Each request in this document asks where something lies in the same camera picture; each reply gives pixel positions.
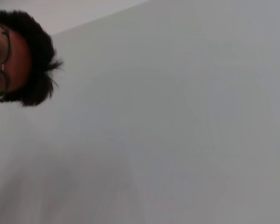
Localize person's head with dark hair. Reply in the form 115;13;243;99
0;9;63;107

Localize black-rimmed eyeglasses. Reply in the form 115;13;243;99
0;21;11;102

